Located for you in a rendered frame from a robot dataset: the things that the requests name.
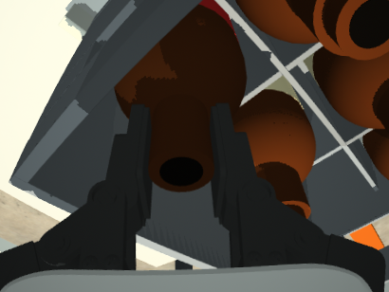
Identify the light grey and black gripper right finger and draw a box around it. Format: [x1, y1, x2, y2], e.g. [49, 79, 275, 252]
[210, 103, 386, 292]

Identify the dark grey divided crate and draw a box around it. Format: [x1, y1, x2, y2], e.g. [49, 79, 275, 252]
[9, 0, 389, 269]

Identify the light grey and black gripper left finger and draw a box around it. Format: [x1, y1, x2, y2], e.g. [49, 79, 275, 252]
[0, 104, 153, 291]

